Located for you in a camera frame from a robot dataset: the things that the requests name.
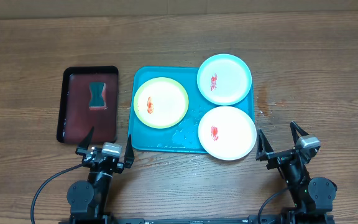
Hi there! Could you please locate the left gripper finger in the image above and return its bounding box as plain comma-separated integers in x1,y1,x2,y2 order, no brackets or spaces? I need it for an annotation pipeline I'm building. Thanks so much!
124,134,135,168
78,127,94,149

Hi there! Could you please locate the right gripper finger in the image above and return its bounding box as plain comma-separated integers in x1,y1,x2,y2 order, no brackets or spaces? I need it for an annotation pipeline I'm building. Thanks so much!
255,129,274,161
290,121,309,144

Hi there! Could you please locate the white plate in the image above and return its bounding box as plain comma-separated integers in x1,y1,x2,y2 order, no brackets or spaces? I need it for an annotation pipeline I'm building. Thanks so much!
198,106,257,161

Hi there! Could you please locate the yellow-green plate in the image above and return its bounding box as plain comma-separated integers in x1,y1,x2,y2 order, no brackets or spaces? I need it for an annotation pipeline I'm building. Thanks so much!
133,77,189,129

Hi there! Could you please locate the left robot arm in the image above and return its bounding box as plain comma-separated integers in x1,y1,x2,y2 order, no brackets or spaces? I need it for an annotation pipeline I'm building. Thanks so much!
67,128,135,224

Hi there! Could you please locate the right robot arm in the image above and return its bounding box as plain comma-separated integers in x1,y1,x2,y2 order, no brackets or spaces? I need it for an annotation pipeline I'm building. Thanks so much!
255,121,337,223

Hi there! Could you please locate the black rectangular tray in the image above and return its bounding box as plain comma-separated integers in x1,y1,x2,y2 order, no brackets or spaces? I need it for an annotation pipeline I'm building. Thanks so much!
57,65,119,144

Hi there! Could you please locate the teal plastic tray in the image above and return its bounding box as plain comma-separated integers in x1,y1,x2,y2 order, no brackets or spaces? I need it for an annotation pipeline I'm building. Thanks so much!
128,66,254,153

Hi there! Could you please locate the light blue plate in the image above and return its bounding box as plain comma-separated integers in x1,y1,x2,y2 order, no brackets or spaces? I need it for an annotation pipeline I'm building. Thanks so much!
196,54,252,106

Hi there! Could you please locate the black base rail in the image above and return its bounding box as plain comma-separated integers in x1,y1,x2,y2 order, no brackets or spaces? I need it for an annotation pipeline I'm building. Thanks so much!
59,214,335,224

